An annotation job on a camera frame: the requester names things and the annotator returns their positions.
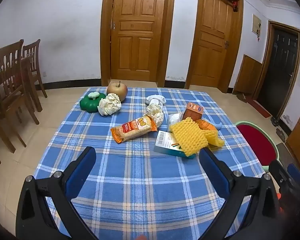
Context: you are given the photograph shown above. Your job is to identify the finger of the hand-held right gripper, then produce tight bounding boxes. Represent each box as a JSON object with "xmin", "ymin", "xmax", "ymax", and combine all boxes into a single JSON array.
[{"xmin": 268, "ymin": 160, "xmax": 300, "ymax": 193}]

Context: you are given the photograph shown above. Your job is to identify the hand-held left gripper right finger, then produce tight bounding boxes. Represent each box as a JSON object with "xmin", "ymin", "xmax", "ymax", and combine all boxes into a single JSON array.
[{"xmin": 199, "ymin": 147, "xmax": 281, "ymax": 240}]

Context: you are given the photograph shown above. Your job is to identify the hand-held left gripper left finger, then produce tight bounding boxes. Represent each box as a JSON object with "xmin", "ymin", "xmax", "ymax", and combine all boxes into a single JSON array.
[{"xmin": 16, "ymin": 146, "xmax": 98, "ymax": 240}]

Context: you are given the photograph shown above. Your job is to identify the yellow foam fruit net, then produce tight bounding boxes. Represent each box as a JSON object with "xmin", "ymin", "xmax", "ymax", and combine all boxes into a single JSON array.
[{"xmin": 170, "ymin": 117, "xmax": 225, "ymax": 157}]

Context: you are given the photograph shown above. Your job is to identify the pale blue plastic piece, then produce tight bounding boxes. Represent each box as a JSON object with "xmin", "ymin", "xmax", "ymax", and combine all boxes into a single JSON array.
[{"xmin": 204, "ymin": 116, "xmax": 223, "ymax": 131}]

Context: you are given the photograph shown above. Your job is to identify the orange toy carrot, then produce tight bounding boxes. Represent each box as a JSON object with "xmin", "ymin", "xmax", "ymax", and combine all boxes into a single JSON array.
[{"xmin": 195, "ymin": 119, "xmax": 218, "ymax": 132}]

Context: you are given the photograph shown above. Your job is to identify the red bin with green rim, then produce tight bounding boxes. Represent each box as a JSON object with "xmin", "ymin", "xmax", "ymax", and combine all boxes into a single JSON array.
[{"xmin": 233, "ymin": 121, "xmax": 280, "ymax": 173}]

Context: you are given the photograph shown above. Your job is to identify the orange carton box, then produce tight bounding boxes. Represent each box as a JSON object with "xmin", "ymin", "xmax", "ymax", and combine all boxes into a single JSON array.
[{"xmin": 182, "ymin": 102, "xmax": 204, "ymax": 121}]

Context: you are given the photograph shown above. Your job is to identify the orange snack packet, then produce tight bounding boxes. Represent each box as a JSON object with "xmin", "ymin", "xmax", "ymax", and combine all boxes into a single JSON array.
[{"xmin": 110, "ymin": 115, "xmax": 157, "ymax": 144}]

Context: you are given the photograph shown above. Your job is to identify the round white paper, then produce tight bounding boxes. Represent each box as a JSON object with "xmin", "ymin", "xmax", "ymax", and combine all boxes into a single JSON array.
[{"xmin": 97, "ymin": 93, "xmax": 122, "ymax": 116}]

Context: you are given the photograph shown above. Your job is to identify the grey floor mat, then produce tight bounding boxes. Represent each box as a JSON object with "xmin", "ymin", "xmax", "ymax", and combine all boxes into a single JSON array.
[{"xmin": 275, "ymin": 142, "xmax": 300, "ymax": 172}]

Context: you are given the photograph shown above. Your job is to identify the wooden cabinet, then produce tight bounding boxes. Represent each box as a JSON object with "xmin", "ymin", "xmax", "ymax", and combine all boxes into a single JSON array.
[{"xmin": 285, "ymin": 111, "xmax": 300, "ymax": 170}]

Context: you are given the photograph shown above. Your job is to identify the white box with barcode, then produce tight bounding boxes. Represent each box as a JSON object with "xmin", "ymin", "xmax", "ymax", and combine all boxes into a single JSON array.
[{"xmin": 154, "ymin": 130, "xmax": 197, "ymax": 159}]

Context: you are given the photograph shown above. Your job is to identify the blue plaid tablecloth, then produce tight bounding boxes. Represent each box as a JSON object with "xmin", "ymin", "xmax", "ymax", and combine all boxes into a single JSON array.
[{"xmin": 34, "ymin": 87, "xmax": 265, "ymax": 240}]

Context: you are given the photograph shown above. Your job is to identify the white plastic bag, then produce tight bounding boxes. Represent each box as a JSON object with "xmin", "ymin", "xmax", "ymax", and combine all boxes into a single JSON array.
[{"xmin": 167, "ymin": 113, "xmax": 185, "ymax": 132}]

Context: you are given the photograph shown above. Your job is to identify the green pumpkin-shaped container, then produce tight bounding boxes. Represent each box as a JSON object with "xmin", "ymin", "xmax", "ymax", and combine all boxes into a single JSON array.
[{"xmin": 80, "ymin": 92, "xmax": 107, "ymax": 112}]

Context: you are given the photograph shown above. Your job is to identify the red doormat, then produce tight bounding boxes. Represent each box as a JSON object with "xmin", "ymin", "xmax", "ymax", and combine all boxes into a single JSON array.
[{"xmin": 246, "ymin": 97, "xmax": 273, "ymax": 118}]

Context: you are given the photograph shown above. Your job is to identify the long crumpled white paper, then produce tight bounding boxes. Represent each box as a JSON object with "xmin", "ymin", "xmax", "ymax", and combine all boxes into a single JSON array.
[{"xmin": 146, "ymin": 103, "xmax": 165, "ymax": 128}]

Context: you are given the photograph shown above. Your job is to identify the brown apple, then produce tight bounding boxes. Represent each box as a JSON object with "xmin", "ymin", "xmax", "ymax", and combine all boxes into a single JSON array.
[{"xmin": 106, "ymin": 81, "xmax": 128, "ymax": 102}]

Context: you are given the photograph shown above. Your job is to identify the black entrance door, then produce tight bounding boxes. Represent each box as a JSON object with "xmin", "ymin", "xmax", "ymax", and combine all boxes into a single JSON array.
[{"xmin": 252, "ymin": 21, "xmax": 300, "ymax": 123}]

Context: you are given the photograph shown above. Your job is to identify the large wooden chair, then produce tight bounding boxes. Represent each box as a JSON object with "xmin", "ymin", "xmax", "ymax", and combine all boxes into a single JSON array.
[{"xmin": 0, "ymin": 39, "xmax": 41, "ymax": 153}]

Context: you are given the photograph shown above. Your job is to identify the small wooden chair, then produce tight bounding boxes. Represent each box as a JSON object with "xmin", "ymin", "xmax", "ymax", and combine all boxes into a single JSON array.
[{"xmin": 21, "ymin": 39, "xmax": 48, "ymax": 113}]

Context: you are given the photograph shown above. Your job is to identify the narrow wooden door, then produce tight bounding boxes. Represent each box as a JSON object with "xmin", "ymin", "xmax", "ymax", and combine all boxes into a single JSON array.
[{"xmin": 185, "ymin": 0, "xmax": 244, "ymax": 93}]

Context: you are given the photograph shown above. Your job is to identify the wide wooden door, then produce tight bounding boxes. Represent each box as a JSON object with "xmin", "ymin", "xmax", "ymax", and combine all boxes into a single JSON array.
[{"xmin": 101, "ymin": 0, "xmax": 177, "ymax": 87}]

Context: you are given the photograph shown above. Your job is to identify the wooden wall panel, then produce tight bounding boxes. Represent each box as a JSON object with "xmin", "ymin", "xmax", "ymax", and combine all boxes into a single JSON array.
[{"xmin": 233, "ymin": 54, "xmax": 263, "ymax": 95}]

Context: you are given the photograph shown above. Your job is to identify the wall meter box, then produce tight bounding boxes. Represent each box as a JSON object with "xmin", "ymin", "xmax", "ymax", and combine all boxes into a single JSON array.
[{"xmin": 251, "ymin": 14, "xmax": 262, "ymax": 36}]

